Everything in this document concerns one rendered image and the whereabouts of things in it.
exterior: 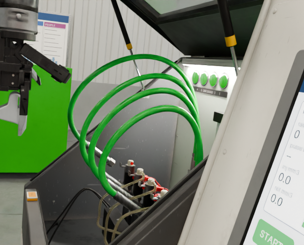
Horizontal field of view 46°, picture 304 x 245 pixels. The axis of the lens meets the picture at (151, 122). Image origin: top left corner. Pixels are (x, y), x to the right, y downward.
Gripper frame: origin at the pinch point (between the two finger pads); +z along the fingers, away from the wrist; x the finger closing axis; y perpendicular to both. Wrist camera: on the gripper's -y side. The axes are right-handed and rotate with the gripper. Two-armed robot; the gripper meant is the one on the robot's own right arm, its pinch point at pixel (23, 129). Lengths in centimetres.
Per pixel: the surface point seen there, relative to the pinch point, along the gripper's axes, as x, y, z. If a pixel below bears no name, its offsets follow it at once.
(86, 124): -3.3, -14.0, -1.2
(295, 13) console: 33, -38, -27
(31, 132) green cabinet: -333, -22, 69
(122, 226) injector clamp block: -4.2, -25.9, 25.6
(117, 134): 12.8, -17.1, -2.2
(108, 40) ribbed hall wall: -639, -176, -61
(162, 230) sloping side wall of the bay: 23.0, -24.3, 13.5
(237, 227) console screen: 37.9, -29.4, 6.2
